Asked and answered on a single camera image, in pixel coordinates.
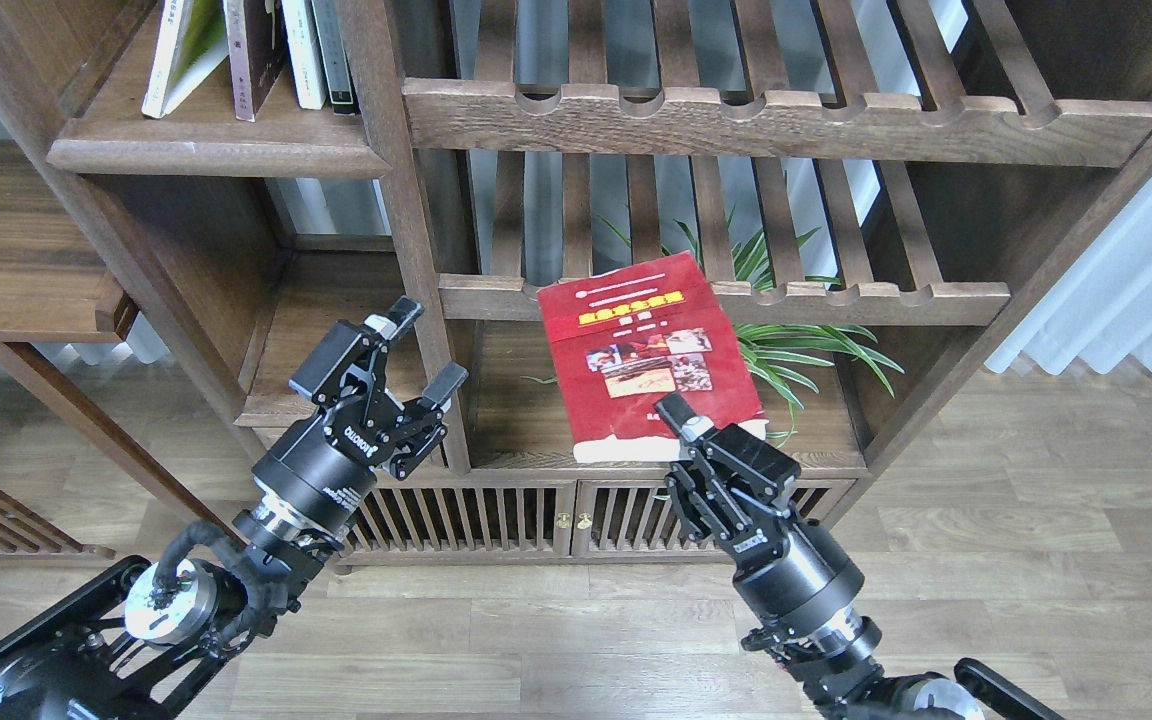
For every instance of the dark brown book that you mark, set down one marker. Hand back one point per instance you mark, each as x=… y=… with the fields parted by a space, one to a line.
x=257 y=54

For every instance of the dark upright book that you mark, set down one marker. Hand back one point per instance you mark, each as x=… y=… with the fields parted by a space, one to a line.
x=339 y=84

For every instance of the dark wooden bookshelf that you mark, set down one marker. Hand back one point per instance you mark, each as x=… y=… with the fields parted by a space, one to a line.
x=956 y=202

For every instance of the red book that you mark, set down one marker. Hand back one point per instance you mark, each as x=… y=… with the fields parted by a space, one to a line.
x=646 y=360

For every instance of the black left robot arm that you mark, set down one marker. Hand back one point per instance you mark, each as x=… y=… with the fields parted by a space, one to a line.
x=143 y=638

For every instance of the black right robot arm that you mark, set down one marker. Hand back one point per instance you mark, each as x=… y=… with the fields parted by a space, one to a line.
x=860 y=690

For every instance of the green spider plant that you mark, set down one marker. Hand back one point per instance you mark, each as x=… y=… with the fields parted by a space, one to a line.
x=796 y=350

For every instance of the white curtain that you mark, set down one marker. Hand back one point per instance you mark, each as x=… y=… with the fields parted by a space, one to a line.
x=1099 y=315

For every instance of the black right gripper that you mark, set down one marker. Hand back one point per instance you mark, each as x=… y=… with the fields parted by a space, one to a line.
x=790 y=571

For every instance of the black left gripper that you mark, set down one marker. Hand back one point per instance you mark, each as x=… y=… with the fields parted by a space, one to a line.
x=321 y=470

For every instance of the brass cabinet door knobs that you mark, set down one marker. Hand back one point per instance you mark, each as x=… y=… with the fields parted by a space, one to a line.
x=566 y=520

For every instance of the yellow green book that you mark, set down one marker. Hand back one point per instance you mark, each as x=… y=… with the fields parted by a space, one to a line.
x=191 y=43

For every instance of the white upright book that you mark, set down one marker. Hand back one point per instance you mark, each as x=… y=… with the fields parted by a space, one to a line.
x=305 y=54

